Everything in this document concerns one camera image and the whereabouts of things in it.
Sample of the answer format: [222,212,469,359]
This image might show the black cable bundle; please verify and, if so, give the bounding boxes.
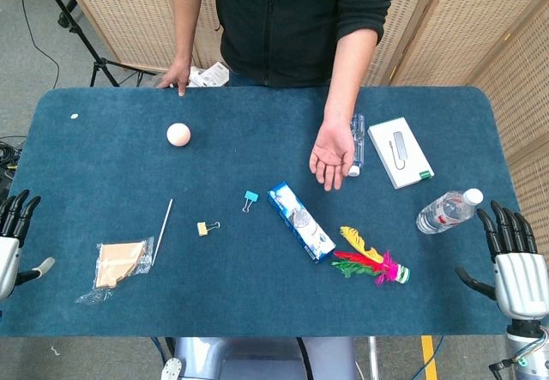
[0,135,27,196]

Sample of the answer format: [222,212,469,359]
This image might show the small clear water bottle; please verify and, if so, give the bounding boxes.
[347,113,366,178]

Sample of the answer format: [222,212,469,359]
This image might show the black cable on floor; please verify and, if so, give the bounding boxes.
[7,0,61,90]

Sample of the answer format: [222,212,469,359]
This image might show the wooden pieces in plastic bag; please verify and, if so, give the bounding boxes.
[74,236,155,305]

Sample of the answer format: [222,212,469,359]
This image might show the robot grey torso base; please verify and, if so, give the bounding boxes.
[159,336,359,380]

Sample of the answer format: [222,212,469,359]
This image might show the blue table mat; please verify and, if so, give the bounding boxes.
[0,86,527,338]

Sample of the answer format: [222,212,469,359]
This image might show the person black jacket torso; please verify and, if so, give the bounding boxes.
[168,0,403,87]

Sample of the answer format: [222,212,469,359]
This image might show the blue binder clip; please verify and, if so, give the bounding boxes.
[241,190,260,214]

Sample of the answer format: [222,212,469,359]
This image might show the robot right five-finger hand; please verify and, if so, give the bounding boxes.
[455,200,549,321]

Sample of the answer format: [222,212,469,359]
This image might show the white USB hub box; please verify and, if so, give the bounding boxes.
[367,117,436,190]

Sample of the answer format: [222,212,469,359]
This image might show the thin wooden stick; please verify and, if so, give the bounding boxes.
[151,198,174,267]

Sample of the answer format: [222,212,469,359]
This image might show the large clear water bottle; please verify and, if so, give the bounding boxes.
[415,188,485,236]

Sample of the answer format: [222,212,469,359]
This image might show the person open palm hand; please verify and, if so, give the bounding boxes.
[309,119,357,192]

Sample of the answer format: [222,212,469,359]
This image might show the person forearm of open hand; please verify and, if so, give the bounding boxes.
[322,27,380,129]

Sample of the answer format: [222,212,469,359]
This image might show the blue white rectangular package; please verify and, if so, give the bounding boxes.
[267,181,337,263]

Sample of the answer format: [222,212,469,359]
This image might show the person hand resting on table edge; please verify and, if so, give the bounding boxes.
[156,58,192,98]

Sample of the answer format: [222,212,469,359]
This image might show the robot left five-finger hand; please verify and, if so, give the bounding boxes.
[0,189,57,302]

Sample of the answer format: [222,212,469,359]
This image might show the colourful feather shuttlecock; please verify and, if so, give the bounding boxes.
[330,226,412,287]

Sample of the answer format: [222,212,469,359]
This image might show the person forearm of resting hand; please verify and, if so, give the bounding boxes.
[170,0,204,67]

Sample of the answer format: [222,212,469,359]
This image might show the black tripod stand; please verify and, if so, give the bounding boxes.
[33,0,158,88]

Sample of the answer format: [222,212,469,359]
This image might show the yellow binder clip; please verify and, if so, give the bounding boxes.
[196,220,221,238]

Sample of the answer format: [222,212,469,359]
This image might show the white printed packet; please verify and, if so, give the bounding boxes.
[187,61,230,88]

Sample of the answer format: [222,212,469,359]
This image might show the peach ball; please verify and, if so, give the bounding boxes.
[166,123,191,148]

